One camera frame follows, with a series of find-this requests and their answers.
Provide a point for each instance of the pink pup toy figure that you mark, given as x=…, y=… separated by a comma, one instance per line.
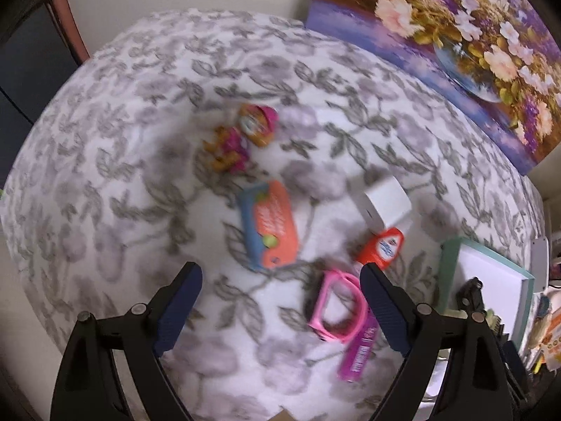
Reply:
x=253, y=125

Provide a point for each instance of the floral patterned tablecloth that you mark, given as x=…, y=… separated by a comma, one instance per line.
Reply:
x=112, y=192

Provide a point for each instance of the white rectangular device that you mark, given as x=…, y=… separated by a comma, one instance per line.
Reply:
x=539, y=264

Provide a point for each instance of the teal white tray box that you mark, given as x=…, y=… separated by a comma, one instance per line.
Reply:
x=507, y=288

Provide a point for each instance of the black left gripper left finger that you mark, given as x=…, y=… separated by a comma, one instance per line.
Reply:
x=88, y=386

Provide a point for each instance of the magenta lead refill tube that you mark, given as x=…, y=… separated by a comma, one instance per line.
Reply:
x=358, y=351

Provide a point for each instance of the flower painting canvas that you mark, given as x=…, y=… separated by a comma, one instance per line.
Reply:
x=495, y=60

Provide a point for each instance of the pink watch frame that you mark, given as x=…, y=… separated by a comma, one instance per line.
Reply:
x=338, y=310

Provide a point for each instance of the orange blue eraser box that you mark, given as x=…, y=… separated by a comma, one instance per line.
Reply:
x=269, y=231

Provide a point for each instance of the white charger cube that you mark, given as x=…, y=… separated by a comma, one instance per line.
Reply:
x=383, y=205

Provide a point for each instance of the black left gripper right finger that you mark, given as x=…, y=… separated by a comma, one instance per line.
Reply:
x=474, y=386

